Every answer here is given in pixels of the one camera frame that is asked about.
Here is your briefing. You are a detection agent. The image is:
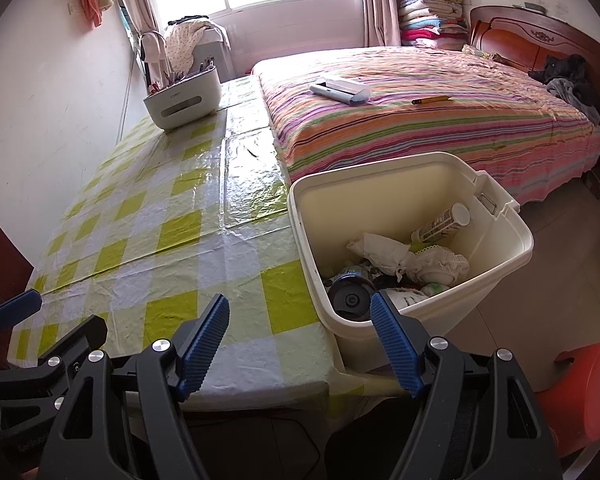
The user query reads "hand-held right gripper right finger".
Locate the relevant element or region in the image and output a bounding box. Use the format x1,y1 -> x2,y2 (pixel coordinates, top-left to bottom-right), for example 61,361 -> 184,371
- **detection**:
370,290 -> 563,480

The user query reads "white tissue packet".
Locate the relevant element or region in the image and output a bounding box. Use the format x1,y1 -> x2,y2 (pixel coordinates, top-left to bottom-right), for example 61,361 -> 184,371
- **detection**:
347,232 -> 418,281

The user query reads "bunch of pens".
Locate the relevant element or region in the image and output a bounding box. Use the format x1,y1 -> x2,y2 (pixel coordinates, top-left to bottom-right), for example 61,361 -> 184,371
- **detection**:
147,60 -> 216,96

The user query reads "hanging white garment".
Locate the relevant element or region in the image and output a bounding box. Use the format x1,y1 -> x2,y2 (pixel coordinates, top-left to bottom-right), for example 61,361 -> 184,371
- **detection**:
139,30 -> 169,87

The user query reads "wooden headboard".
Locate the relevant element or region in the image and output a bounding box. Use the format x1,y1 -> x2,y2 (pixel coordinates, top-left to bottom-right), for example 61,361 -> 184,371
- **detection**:
469,6 -> 600,126

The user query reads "white desktop organiser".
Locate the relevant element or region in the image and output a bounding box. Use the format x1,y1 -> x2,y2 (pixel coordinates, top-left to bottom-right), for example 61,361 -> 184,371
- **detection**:
143,66 -> 222,131

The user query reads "bed with striped sheet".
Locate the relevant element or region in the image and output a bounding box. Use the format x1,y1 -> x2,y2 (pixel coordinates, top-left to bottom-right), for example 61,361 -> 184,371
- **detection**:
251,45 -> 600,206

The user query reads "grey garment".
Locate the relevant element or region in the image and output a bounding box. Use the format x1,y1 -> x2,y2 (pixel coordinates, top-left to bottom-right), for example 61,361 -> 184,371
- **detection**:
546,77 -> 600,124

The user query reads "yellow checked tablecloth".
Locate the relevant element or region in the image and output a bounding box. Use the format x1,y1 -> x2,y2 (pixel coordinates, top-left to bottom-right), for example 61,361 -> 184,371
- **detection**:
7,76 -> 351,411

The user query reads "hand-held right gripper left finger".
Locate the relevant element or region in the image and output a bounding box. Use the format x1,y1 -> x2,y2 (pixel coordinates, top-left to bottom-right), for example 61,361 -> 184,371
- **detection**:
37,294 -> 231,480

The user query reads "white flat box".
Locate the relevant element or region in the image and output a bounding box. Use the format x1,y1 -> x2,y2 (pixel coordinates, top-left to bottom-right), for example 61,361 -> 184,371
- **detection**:
309,76 -> 372,107

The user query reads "red plastic stool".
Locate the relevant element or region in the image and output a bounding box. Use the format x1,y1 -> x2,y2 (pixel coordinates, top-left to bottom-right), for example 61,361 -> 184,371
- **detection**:
535,337 -> 600,461

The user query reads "small bottle with blue cap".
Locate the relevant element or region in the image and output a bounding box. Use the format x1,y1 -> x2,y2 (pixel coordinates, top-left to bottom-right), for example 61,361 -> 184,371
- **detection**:
327,269 -> 377,322

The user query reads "floral pillow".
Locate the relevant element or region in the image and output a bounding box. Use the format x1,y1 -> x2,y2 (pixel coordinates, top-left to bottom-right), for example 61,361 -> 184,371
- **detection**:
461,44 -> 496,62

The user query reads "black garment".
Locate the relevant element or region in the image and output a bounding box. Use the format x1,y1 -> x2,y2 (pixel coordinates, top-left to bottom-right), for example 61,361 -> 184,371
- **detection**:
529,54 -> 600,106

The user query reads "white labelled bottle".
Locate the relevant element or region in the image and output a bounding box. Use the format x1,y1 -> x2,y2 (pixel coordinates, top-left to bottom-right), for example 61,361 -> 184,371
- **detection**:
410,203 -> 473,246

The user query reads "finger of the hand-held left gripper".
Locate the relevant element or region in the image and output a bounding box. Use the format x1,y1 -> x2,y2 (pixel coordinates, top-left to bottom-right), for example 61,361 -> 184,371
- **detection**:
0,289 -> 43,358
0,315 -> 108,402

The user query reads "stack of folded blankets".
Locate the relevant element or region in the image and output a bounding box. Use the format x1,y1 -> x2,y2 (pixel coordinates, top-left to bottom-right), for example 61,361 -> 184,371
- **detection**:
396,0 -> 472,51

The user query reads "cream plastic bin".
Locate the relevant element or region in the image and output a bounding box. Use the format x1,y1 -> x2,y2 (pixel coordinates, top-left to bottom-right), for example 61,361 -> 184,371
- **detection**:
287,151 -> 535,376

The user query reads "dotted white cloth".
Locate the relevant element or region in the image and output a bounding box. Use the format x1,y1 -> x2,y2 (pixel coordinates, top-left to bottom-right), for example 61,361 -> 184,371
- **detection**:
164,20 -> 222,75

